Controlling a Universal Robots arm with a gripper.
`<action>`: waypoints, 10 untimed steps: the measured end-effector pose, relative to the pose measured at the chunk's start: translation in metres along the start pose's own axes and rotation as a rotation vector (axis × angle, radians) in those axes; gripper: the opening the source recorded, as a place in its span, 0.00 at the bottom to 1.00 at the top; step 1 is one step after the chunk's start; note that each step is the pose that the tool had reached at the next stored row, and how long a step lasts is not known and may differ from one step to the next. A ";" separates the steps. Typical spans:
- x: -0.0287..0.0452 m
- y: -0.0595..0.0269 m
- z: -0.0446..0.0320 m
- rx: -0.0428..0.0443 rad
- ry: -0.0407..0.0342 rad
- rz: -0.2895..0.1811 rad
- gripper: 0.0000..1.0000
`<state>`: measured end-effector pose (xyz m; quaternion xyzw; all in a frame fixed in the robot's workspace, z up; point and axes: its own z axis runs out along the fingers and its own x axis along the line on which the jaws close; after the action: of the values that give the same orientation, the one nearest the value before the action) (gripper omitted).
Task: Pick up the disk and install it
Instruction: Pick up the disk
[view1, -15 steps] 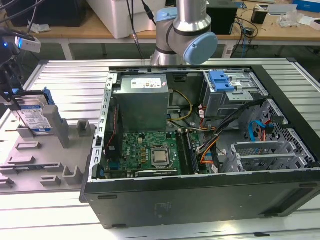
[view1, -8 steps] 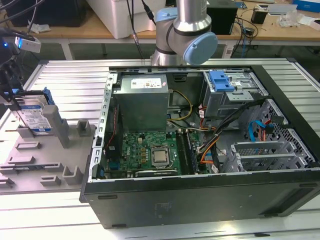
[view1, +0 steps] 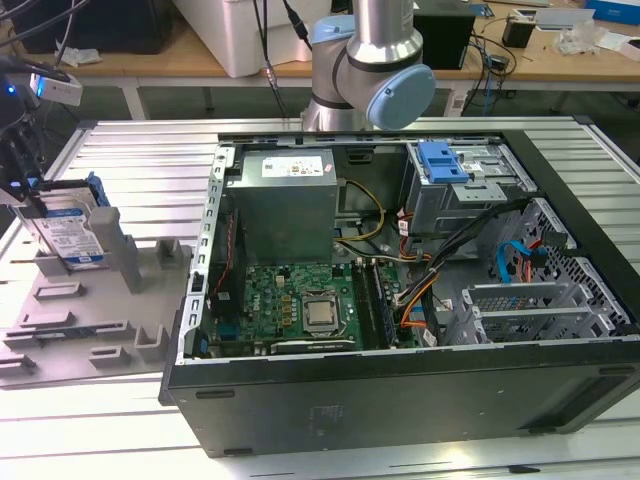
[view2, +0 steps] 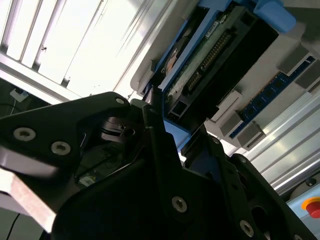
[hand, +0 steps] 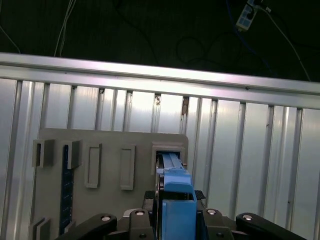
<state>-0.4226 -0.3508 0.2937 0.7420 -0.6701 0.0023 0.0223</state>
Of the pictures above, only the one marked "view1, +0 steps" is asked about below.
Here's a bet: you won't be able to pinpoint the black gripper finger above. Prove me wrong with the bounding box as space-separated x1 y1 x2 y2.
0 130 41 207

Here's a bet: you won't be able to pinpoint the hard disk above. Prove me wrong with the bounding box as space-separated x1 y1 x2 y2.
12 172 109 274

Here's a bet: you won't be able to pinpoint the blue data wire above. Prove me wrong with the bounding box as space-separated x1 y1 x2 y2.
497 239 526 286

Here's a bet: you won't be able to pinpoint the red yellow black power wire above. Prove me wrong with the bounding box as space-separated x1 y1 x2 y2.
519 240 549 284

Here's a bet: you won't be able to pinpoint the metal disk bay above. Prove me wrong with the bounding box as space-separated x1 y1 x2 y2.
444 282 629 346

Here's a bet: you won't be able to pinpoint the crumpled white tissue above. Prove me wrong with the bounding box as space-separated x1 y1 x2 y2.
62 47 104 66

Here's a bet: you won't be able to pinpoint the large black box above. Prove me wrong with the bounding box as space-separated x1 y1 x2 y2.
9 0 174 55

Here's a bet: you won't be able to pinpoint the grey parts rack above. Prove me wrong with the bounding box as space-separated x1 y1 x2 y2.
0 207 194 391

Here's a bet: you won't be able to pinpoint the wooden desk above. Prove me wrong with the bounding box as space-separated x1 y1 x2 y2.
449 4 640 94
0 19 316 94

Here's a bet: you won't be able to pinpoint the dark RAM stick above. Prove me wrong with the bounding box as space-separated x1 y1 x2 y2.
34 325 101 344

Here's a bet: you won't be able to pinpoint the white plastic box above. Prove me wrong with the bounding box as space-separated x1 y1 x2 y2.
174 0 321 79

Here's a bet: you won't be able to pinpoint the grey power supply unit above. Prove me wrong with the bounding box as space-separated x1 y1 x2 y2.
227 148 346 264

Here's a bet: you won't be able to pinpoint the green motherboard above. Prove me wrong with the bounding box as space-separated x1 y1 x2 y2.
209 259 416 359

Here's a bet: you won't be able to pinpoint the silver CPU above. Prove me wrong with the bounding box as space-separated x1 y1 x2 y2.
303 298 339 326

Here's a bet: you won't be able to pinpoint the metal socket cover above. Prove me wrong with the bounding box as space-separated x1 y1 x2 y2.
298 293 346 336

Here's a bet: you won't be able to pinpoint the black graphics card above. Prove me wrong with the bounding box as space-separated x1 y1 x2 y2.
269 339 357 356

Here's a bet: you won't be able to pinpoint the black RAM slot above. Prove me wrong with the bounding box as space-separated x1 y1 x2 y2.
352 259 377 350

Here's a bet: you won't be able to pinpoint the RAM stick with blue label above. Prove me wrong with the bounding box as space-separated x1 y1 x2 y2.
369 260 400 349

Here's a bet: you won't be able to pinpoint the blue drive latch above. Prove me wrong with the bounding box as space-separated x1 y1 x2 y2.
419 142 472 185

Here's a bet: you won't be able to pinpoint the metal drive cage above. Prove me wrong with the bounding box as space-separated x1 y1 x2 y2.
404 141 539 239

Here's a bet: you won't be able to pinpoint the black PC case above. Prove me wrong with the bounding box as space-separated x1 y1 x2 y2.
158 115 640 459

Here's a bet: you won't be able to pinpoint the black speaker box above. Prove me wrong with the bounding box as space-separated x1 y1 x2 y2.
413 12 477 71

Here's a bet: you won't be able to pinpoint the small dark box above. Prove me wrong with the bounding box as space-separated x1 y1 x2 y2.
502 14 534 49

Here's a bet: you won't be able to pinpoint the white card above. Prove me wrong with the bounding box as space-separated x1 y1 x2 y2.
534 7 596 31

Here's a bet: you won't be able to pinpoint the clear plastic bags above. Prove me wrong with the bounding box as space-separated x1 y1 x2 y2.
557 19 609 56

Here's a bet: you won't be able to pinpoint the blue cardboard box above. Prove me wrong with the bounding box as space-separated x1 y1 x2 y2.
584 0 640 24

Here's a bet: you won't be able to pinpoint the white flat packet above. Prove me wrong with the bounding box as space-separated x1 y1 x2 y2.
599 32 640 59

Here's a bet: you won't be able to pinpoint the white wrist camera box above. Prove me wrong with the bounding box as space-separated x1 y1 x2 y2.
29 73 83 106

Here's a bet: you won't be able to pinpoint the yellow wires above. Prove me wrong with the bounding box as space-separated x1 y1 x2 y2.
333 179 386 246

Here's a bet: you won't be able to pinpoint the orange wire bundle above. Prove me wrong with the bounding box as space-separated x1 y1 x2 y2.
392 269 444 331

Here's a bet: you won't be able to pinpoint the black cable bundle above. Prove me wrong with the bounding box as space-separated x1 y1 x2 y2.
419 197 534 346

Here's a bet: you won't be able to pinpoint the blue hanging cable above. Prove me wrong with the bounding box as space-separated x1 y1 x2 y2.
482 74 501 116

